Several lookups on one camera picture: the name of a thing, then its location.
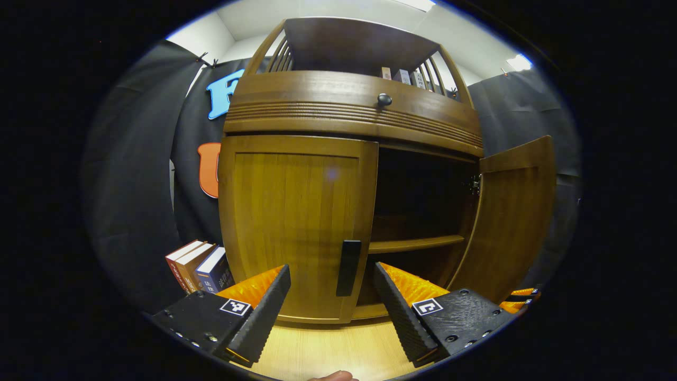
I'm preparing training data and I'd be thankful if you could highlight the black door handle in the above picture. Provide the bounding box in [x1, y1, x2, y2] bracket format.
[336, 240, 362, 297]

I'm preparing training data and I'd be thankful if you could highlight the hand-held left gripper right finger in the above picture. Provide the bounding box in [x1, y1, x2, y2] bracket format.
[373, 261, 518, 368]

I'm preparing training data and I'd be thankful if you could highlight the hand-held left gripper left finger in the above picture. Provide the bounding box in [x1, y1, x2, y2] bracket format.
[152, 264, 292, 368]

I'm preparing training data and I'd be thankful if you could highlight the wooden inner cabinet shelf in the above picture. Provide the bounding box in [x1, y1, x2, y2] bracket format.
[369, 235, 466, 254]

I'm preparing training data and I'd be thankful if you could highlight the wooden double-door shoe cabinet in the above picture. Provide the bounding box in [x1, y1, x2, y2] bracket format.
[218, 17, 557, 324]

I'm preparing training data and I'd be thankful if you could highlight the blue book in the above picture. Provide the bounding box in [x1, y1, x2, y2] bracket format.
[196, 247, 235, 293]

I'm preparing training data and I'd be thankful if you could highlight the wooden cabinet door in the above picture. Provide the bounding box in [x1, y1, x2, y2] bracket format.
[449, 135, 557, 305]
[218, 135, 379, 324]

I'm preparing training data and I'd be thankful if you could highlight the wooden cabinet drawer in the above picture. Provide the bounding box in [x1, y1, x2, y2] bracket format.
[223, 70, 483, 158]

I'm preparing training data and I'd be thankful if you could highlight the large ceiling light panel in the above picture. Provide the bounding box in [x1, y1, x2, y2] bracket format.
[394, 0, 437, 12]

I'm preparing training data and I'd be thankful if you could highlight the black backdrop cloth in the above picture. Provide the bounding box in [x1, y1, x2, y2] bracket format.
[82, 40, 582, 313]

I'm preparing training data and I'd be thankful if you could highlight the brown book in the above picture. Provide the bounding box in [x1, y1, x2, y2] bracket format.
[176, 243, 215, 293]

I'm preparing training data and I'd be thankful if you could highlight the red book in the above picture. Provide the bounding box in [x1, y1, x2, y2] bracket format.
[165, 240, 205, 293]

